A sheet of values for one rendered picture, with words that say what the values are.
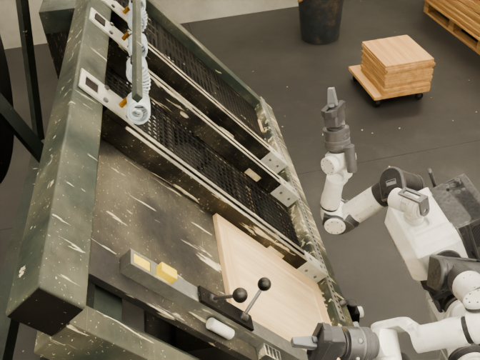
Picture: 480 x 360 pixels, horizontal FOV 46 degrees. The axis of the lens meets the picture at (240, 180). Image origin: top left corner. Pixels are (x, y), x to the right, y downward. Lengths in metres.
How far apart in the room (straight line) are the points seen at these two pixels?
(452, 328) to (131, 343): 0.76
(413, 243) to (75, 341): 1.08
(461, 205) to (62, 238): 1.22
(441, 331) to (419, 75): 3.69
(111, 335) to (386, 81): 4.01
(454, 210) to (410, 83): 3.22
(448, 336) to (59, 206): 0.94
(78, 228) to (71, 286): 0.15
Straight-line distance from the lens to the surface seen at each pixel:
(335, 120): 1.90
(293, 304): 1.95
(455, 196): 1.90
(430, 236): 1.82
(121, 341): 1.16
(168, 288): 1.40
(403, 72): 4.91
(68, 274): 1.08
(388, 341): 1.53
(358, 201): 2.08
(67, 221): 1.17
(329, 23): 6.03
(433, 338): 1.49
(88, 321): 1.13
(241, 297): 1.39
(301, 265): 2.15
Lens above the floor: 2.58
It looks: 38 degrees down
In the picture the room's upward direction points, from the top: 5 degrees counter-clockwise
